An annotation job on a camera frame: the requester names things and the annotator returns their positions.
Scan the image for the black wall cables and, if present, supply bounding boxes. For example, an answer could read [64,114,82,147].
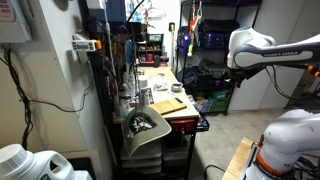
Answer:
[0,46,94,151]

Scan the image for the teal plastic box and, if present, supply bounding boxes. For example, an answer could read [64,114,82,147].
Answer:
[209,89,231,99]

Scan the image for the blue white basket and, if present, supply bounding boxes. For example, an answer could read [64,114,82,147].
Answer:
[194,98,213,114]

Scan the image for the blue brush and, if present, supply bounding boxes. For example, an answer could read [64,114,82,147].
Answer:
[124,39,135,66]

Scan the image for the wooden top workbench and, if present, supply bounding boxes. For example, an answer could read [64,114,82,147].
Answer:
[99,64,211,180]

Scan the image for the grey bag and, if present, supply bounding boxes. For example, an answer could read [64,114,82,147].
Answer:
[198,59,229,80]

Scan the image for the white detergent jug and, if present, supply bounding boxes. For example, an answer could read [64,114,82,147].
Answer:
[0,143,77,180]

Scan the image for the orange handled tool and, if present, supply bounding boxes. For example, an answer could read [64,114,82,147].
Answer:
[188,3,201,34]

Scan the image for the silver carabiner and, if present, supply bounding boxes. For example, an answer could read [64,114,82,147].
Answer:
[196,1,204,19]

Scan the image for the black wire shelf rack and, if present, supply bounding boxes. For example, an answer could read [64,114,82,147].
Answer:
[174,0,263,117]

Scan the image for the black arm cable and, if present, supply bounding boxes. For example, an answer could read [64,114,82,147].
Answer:
[264,64,309,102]

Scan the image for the small wooden organizer shelf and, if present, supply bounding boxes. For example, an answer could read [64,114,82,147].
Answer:
[135,33,165,67]

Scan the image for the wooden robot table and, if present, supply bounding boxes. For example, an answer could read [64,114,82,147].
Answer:
[221,137,256,180]

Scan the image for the grey electrical panel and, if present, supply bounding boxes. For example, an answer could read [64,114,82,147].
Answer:
[0,0,33,44]

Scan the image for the grey plastic drawer unit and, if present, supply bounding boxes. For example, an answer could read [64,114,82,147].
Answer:
[162,146,191,168]
[119,139,163,176]

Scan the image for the black bottle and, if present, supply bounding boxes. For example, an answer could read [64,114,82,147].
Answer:
[153,54,161,69]

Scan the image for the white hanging cable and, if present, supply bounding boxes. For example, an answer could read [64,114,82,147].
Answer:
[101,0,121,111]

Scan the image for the white spray can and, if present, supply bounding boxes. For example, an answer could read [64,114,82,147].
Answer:
[137,78,151,107]

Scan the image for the dark backpack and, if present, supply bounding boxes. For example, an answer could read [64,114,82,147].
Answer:
[181,64,209,96]

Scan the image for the green plastic basket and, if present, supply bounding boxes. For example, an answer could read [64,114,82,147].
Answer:
[209,95,232,114]

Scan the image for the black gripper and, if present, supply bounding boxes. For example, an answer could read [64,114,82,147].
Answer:
[232,68,254,88]

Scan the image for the clear plastic bags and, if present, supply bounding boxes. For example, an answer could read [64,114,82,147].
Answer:
[148,72,170,92]

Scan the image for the open tool drawer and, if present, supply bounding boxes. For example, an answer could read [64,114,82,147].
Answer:
[195,113,211,133]

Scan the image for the blue box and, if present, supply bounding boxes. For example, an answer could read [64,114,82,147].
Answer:
[106,0,127,23]

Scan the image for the dark blue suitcase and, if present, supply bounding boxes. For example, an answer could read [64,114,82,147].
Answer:
[198,19,241,50]

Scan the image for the red metal toolbox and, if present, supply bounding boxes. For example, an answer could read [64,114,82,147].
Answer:
[169,118,197,135]

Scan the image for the wooden broom handle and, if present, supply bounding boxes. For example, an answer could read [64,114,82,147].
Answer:
[168,21,177,78]

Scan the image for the wooden board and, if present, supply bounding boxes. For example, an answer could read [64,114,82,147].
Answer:
[149,97,188,116]

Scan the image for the white orange meter device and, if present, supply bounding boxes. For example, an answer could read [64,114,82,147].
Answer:
[71,33,103,53]

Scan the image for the black floor cable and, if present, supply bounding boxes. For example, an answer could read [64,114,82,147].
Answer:
[203,164,228,180]

